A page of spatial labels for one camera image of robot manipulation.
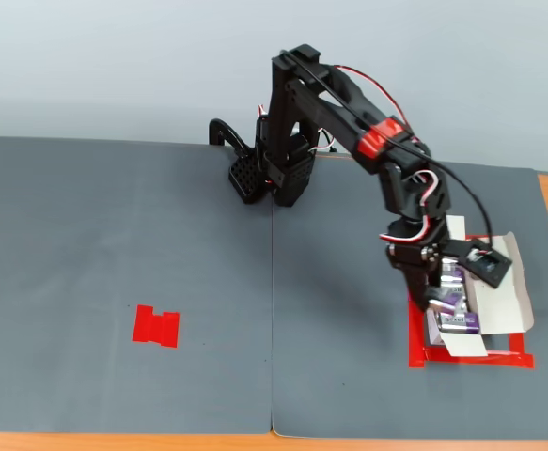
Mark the red tape frame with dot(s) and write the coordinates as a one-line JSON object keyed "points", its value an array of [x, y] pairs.
{"points": [[414, 338]]}

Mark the red tape band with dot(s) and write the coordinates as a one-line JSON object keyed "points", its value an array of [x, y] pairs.
{"points": [[379, 138]]}

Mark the white cardboard box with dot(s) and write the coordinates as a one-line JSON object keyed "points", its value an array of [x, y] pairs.
{"points": [[499, 310]]}

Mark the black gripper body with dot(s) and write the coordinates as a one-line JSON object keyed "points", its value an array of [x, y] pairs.
{"points": [[409, 261]]}

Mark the black table clamp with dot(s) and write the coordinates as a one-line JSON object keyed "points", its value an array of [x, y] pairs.
{"points": [[226, 129]]}

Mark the black gripper camera module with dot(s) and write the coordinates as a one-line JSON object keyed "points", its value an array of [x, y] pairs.
{"points": [[487, 265]]}

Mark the grey table mat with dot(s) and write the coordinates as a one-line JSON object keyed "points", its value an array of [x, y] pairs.
{"points": [[67, 258], [349, 305]]}

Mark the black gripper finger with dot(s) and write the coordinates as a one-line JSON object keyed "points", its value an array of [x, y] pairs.
{"points": [[426, 277]]}

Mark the red tape patch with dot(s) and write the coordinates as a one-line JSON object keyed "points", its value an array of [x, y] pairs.
{"points": [[156, 326]]}

